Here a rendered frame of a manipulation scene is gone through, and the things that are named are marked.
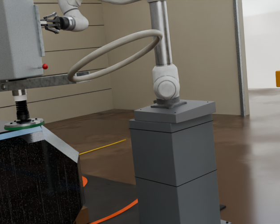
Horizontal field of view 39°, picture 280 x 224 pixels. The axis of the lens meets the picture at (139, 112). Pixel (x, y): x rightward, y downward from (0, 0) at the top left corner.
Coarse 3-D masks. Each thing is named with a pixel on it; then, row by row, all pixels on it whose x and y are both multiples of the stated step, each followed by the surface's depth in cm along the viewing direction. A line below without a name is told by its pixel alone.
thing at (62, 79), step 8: (80, 72) 205; (88, 72) 202; (16, 80) 213; (24, 80) 210; (32, 80) 207; (40, 80) 205; (48, 80) 202; (56, 80) 199; (64, 80) 197; (88, 80) 202; (0, 88) 220; (8, 88) 217; (16, 88) 214; (24, 88) 211
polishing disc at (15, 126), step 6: (18, 120) 225; (24, 120) 222; (30, 120) 223; (36, 120) 223; (42, 120) 224; (6, 126) 217; (12, 126) 214; (18, 126) 214; (24, 126) 214; (30, 126) 215; (36, 126) 217
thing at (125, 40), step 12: (132, 36) 165; (144, 36) 168; (156, 36) 187; (108, 48) 163; (144, 48) 203; (84, 60) 166; (132, 60) 208; (72, 72) 173; (96, 72) 205; (108, 72) 208
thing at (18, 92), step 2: (14, 90) 218; (16, 90) 218; (18, 90) 218; (20, 90) 218; (22, 90) 219; (24, 90) 220; (26, 90) 222; (12, 92) 219; (14, 92) 218; (16, 92) 218; (18, 92) 218; (20, 92) 218; (22, 92) 219; (24, 92) 220; (26, 92) 221; (12, 94) 220; (14, 94) 218; (16, 94) 218; (18, 94) 218; (20, 94) 218; (22, 94) 219; (24, 94) 220
